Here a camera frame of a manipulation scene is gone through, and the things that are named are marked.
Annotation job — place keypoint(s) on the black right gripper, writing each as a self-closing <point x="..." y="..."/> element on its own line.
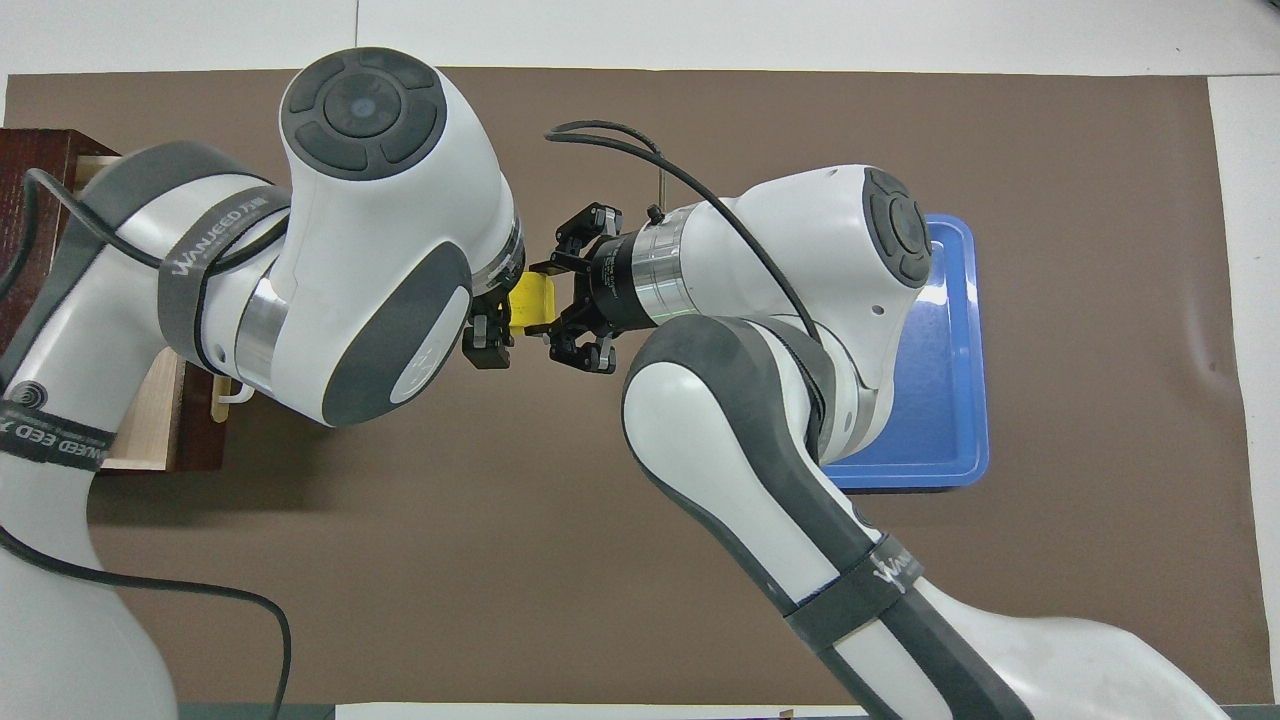
<point x="618" y="285"/>

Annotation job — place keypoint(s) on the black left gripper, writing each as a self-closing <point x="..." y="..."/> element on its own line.
<point x="495" y="300"/>

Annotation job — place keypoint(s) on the yellow cube block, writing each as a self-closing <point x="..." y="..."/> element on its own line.
<point x="530" y="305"/>

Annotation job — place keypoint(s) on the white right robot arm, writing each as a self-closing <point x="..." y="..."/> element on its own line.
<point x="760" y="400"/>

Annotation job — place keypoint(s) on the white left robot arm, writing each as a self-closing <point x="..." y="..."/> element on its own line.
<point x="380" y="250"/>

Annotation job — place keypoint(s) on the brown table mat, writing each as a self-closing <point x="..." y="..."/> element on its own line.
<point x="500" y="520"/>

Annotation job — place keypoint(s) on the blue plastic tray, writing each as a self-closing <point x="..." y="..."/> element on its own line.
<point x="945" y="400"/>

